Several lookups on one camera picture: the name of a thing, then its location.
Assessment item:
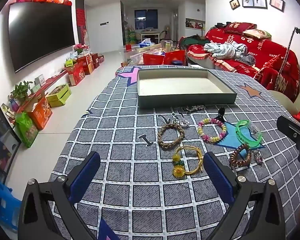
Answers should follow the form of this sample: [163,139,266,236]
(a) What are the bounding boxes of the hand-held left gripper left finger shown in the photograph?
[18,151,101,240]

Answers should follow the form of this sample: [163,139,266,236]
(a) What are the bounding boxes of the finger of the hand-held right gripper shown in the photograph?
[277,115,300,143]

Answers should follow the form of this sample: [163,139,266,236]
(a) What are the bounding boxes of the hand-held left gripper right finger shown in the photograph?
[204,152,286,240]

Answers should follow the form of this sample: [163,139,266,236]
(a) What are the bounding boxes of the brown spiral hair tie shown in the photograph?
[229,145,252,167]

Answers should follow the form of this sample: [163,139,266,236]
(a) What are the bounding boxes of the yellow sunflower hair tie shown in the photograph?
[172,145,204,179]

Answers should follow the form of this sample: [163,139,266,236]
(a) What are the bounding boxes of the colourful bead bracelet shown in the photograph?
[197,118,227,143]

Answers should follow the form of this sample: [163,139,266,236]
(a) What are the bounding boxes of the green translucent bracelet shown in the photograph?
[235,120,263,150]

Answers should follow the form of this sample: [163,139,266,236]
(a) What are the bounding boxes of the black claw hair clip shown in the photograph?
[214,107,226,121]

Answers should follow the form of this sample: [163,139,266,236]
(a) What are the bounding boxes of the brown braided bracelet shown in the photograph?
[157,124,185,150]

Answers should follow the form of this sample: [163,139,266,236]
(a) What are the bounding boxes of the silver star hair clip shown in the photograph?
[181,104,207,114]

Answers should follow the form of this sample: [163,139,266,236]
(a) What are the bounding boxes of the shallow grey-green box tray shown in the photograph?
[137,68,237,109]

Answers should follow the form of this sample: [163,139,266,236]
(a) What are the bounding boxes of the beige armchair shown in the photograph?
[267,75,300,117]

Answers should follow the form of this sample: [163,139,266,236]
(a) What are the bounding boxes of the grey checked tablecloth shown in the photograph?
[49,65,300,240]

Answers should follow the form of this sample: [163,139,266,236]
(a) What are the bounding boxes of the orange gift box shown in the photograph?
[27,97,53,130]

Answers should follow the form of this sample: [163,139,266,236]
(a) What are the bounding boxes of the black selfie stick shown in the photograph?
[277,27,300,90]

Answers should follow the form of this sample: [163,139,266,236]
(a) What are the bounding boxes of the sofa with red cover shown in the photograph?
[179,22,300,103]

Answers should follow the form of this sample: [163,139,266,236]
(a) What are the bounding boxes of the green cardboard box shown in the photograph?
[46,84,72,108]

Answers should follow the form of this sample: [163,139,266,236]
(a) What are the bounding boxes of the blue plastic stool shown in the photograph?
[0,175,22,232]

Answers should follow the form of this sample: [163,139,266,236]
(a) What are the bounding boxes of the pale blue clothes pile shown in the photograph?
[204,42,256,65]

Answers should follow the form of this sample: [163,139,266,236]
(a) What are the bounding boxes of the printed sofa pillow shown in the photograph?
[242,29,272,39]

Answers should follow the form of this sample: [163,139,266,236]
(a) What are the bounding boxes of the stack of red gift boxes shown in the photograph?
[65,52,105,87]

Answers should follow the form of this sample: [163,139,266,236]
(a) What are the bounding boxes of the green potted plant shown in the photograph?
[11,81,33,102]

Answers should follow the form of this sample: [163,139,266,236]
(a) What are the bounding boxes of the pink flower bouquet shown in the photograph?
[74,44,89,55]

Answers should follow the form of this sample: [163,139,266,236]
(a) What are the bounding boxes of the red gift bag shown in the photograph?
[164,49,187,67]
[142,53,164,66]

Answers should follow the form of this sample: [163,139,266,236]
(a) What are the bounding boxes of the dark window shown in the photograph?
[134,9,157,29]

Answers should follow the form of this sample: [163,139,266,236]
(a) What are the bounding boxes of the pink photo frame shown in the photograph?
[269,0,285,12]

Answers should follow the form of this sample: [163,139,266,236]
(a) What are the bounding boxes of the black wall television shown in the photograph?
[8,2,76,73]

